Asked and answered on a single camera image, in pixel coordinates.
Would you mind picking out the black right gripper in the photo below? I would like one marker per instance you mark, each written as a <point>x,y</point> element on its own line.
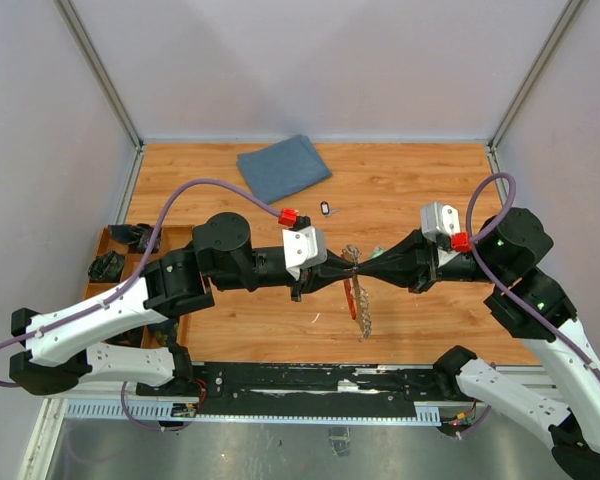
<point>412,262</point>

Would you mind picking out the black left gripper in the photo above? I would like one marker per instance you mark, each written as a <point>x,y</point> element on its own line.
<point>321,276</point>

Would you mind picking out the red-handled metal key organizer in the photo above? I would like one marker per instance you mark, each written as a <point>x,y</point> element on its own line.
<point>357,296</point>

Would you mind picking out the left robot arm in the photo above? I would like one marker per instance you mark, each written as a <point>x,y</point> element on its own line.
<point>70,346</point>

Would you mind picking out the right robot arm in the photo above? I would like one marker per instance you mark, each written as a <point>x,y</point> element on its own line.
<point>530,305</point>

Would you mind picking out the green tagged key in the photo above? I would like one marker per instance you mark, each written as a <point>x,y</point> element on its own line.
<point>376,252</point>

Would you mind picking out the black tagged key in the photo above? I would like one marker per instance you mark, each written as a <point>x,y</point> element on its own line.
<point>327,210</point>

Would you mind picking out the folded blue cloth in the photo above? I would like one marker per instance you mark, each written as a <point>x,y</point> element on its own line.
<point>283,169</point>

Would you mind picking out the dark floral sock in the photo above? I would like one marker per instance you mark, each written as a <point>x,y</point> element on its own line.
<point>165,333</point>

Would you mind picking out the dark patterned sock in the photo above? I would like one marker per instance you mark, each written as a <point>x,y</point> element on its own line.
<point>135,237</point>

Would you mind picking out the green patterned sock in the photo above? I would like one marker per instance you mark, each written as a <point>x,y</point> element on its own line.
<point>107,268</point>

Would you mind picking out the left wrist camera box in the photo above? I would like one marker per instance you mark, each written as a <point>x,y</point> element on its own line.
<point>303,249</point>

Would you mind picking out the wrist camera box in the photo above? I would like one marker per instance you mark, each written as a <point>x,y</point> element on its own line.
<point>303,249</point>
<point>439,220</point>

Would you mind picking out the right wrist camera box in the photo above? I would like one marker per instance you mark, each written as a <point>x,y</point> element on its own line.
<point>439,220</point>

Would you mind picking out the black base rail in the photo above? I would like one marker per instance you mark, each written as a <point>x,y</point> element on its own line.
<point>310,391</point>

